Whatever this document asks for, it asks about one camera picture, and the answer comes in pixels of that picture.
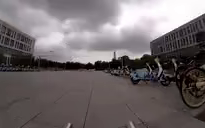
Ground row of trees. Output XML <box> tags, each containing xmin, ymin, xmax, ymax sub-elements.
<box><xmin>9</xmin><ymin>53</ymin><xmax>164</xmax><ymax>71</ymax></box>

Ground grey paved plaza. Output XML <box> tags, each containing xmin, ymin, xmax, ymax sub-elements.
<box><xmin>0</xmin><ymin>69</ymin><xmax>205</xmax><ymax>128</ymax></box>

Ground grey building with window rows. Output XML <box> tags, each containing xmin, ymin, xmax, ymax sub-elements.
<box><xmin>0</xmin><ymin>13</ymin><xmax>37</xmax><ymax>66</ymax></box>
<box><xmin>149</xmin><ymin>8</ymin><xmax>205</xmax><ymax>64</ymax></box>

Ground row of parked bicycles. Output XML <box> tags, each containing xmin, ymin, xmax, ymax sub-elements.
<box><xmin>104</xmin><ymin>31</ymin><xmax>205</xmax><ymax>109</ymax></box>
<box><xmin>0</xmin><ymin>61</ymin><xmax>41</xmax><ymax>73</ymax></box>

